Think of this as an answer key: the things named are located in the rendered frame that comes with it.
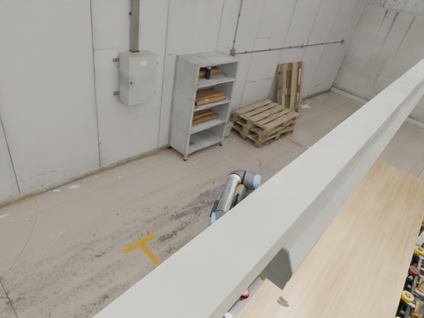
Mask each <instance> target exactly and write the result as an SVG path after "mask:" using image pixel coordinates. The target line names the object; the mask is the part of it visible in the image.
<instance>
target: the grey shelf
mask: <svg viewBox="0 0 424 318"><path fill-rule="evenodd" d="M240 60H241V59H238V58H236V57H233V56H231V55H229V54H226V53H224V52H222V51H214V52H202V53H194V54H181V55H177V61H176V68H175V80H174V93H173V100H172V113H171V120H170V132H169V139H168V149H170V148H171V147H173V148H174V149H176V150H177V151H178V152H179V153H181V154H183V155H184V161H186V160H187V155H188V154H190V153H192V152H194V151H197V150H201V149H203V148H206V147H208V146H211V145H213V144H216V143H219V142H220V141H221V144H220V146H222V144H223V138H224V135H225V129H226V126H227V121H228V115H229V112H230V107H231V103H232V98H233V92H234V89H235V84H236V80H237V75H238V71H239V66H240ZM208 66H211V67H217V68H220V69H221V73H220V74H214V75H210V78H209V79H206V78H205V77H206V76H202V77H199V69H202V68H207V67H208ZM236 70H237V71H236ZM233 82H234V83H233ZM210 88H214V89H215V90H218V91H219V92H224V93H225V96H226V99H225V100H222V101H218V102H213V103H208V104H205V105H200V106H197V107H196V106H195V105H194V104H195V99H196V91H199V90H206V89H210ZM232 88H233V89H232ZM191 100H192V101H191ZM208 109H212V114H215V113H217V114H218V117H216V118H214V119H210V120H208V121H205V122H202V123H199V124H196V125H193V126H192V117H193V113H195V112H199V111H202V110H208ZM189 114H190V115H189ZM188 123H189V124H188ZM224 126H225V127H224ZM170 146H171V147H170Z"/></svg>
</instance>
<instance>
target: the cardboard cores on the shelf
mask: <svg viewBox="0 0 424 318"><path fill-rule="evenodd" d="M206 70H207V68H202V69H199V77H202V76H206ZM220 73H221V69H220V68H217V67H211V74H210V75H214V74H220ZM225 99H226V96H225V93H224V92H219V91H218V90H215V89H214V88H210V89H206V90H199V91H196V99H195V104H194V105H195V106H196V107H197V106H200V105H205V104H208V103H213V102H218V101H222V100H225ZM216 117H218V114H217V113H215V114H212V109H208V110H202V111H199V112H195V113H193V117H192V126H193V125H196V124H199V123H202V122H205V121H208V120H210V119H214V118H216Z"/></svg>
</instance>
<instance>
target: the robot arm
mask: <svg viewBox="0 0 424 318"><path fill-rule="evenodd" d="M260 183H261V176H260V175H258V174H254V173H251V172H248V171H245V170H236V171H233V172H231V173H230V174H229V175H228V177H227V185H226V187H225V188H224V189H223V190H222V192H221V196H220V201H219V203H218V205H217V206H216V209H215V210H216V211H215V212H212V215H211V219H210V223H209V225H212V224H213V223H214V222H215V221H216V220H218V219H219V218H221V217H222V216H223V215H224V214H225V213H227V212H228V211H230V210H231V209H232V208H233V207H235V206H236V205H237V204H238V203H239V202H241V201H242V200H244V199H245V198H246V197H247V196H249V195H250V194H251V193H253V192H254V191H255V190H256V189H258V188H259V186H260ZM240 184H242V185H244V186H243V189H242V193H241V194H238V193H237V192H236V190H237V186H239V185H240Z"/></svg>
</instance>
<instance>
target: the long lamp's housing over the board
mask: <svg viewBox="0 0 424 318"><path fill-rule="evenodd" d="M423 94H424V82H423V83H422V84H421V85H420V86H419V87H418V89H417V90H416V91H415V92H414V94H412V96H411V97H410V98H409V99H408V101H407V102H406V103H405V104H404V105H403V106H402V107H401V108H400V110H399V111H398V112H397V113H396V115H395V116H394V117H393V118H392V119H391V120H390V121H389V123H388V124H387V125H386V126H385V128H383V130H382V131H381V132H380V133H379V134H378V136H377V137H376V138H375V139H374V140H373V141H372V142H371V144H370V145H369V146H368V147H367V149H366V150H365V151H364V152H363V153H362V154H361V155H360V157H359V158H358V159H357V160H356V162H355V163H354V164H353V165H352V166H351V167H350V168H349V170H348V171H347V172H346V173H345V174H344V175H343V176H342V178H341V179H340V180H339V181H338V183H337V184H336V185H335V186H334V187H333V188H332V189H331V191H330V192H329V193H328V194H327V196H326V197H325V198H324V199H323V200H322V201H321V202H320V204H319V205H318V206H317V207H316V209H315V210H313V212H312V213H311V214H310V215H309V217H308V218H307V219H306V220H305V221H304V222H303V223H302V225H301V226H300V227H299V228H298V230H297V231H296V232H295V233H294V234H293V235H292V236H291V237H290V239H289V240H288V241H287V242H286V244H285V245H284V246H283V247H282V248H281V249H280V251H279V252H278V253H277V254H276V255H275V256H274V257H273V258H272V260H271V261H270V262H269V263H268V265H267V266H266V267H265V268H264V269H263V270H262V271H261V274H262V275H263V276H264V277H266V278H267V279H268V280H269V281H271V282H272V283H273V284H275V285H276V286H277V287H278V288H280V289H281V290H283V289H284V287H285V286H286V284H287V282H288V281H289V280H290V279H291V278H292V276H293V275H294V274H295V272H296V271H297V269H298V268H299V267H300V265H301V263H303V261H304V259H305V258H306V257H307V256H308V254H309V252H310V251H311V250H312V248H313V247H314V245H315V244H316V243H317V241H318V240H319V239H320V237H321V236H322V234H323V233H324V232H325V231H326V229H327V227H328V226H329V225H330V224H331V222H332V221H333V220H334V218H335V216H336V215H337V214H338V212H339V211H340V209H341V208H342V207H343V205H344V204H345V202H346V201H347V200H348V198H349V197H350V196H351V194H352V193H353V191H354V190H355V189H356V187H357V186H358V184H359V183H360V182H361V180H362V179H363V178H364V176H365V175H366V173H367V172H368V171H369V169H370V168H371V166H372V165H373V164H374V162H375V161H376V159H377V158H378V157H379V155H380V154H381V153H382V151H383V150H384V148H385V147H386V146H387V144H388V143H389V141H390V140H391V139H392V137H393V136H394V135H395V133H396V132H397V130H398V129H399V128H400V126H401V125H402V123H403V122H404V121H405V119H406V118H407V116H408V115H409V114H410V112H411V111H412V110H413V108H414V107H415V105H416V104H417V103H418V101H419V100H420V98H421V97H422V96H423Z"/></svg>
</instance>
